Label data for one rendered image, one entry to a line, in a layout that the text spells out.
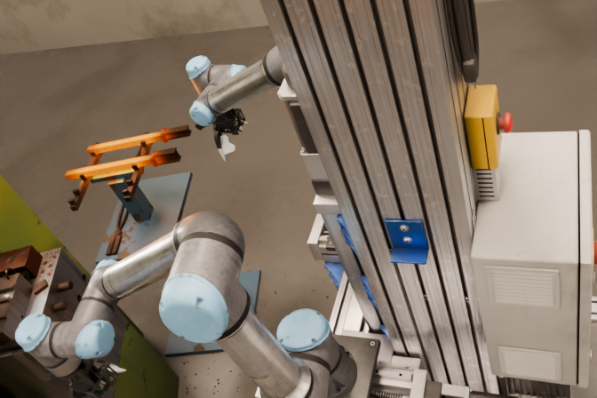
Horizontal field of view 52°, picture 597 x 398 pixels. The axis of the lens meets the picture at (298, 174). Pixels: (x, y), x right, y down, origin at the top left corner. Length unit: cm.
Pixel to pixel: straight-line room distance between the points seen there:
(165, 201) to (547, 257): 159
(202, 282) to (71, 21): 465
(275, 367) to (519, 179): 60
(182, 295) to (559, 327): 75
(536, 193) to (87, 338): 93
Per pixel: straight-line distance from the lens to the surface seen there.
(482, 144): 114
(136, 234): 236
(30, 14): 577
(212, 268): 103
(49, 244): 249
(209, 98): 171
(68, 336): 137
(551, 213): 124
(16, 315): 202
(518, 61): 365
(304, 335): 138
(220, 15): 476
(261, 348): 117
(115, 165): 223
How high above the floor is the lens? 218
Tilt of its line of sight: 42 degrees down
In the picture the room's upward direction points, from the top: 23 degrees counter-clockwise
